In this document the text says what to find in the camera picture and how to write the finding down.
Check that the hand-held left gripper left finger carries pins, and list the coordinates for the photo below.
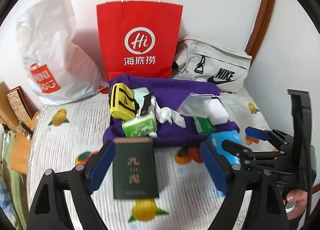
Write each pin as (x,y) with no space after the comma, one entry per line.
(102,167)

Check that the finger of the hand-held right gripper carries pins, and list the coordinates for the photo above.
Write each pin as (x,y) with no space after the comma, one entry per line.
(257,133)
(237,148)

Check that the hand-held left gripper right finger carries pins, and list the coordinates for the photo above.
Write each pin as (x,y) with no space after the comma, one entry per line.
(212,170)

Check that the blue tissue pack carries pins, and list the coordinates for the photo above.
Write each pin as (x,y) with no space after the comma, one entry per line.
(220,137)

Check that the dark green box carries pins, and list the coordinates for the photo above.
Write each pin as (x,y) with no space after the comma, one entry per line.
(135,167)

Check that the white sponge block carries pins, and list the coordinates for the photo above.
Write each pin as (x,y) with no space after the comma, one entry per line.
(217,113)

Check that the large green tissue pack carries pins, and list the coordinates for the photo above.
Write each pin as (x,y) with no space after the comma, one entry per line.
(203,124)

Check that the small green tissue pack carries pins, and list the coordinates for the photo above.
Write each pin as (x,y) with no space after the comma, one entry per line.
(138,125)

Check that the yellow black pouch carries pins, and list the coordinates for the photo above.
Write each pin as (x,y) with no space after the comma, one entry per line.
(122,102)

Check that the person's right hand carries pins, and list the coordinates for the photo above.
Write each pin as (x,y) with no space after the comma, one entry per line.
(301,202)

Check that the fruit print tablecloth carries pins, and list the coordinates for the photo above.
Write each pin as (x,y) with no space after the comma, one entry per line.
(75,130)

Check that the purple towel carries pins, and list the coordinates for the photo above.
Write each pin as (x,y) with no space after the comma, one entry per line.
(175,135)

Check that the grey zipped fabric bag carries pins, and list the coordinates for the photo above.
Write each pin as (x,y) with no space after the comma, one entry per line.
(220,64)

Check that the pale mint packet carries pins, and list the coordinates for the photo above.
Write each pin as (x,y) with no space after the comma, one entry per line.
(140,93)

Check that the brown patterned box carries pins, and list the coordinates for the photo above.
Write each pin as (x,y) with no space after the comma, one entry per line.
(17,102)

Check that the white plastic shopping bag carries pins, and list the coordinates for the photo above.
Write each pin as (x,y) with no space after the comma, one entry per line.
(55,52)

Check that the red paper shopping bag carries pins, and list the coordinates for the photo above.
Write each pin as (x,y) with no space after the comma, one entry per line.
(140,37)

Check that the brown wooden door frame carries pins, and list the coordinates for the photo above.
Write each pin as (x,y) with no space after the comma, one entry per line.
(262,14)

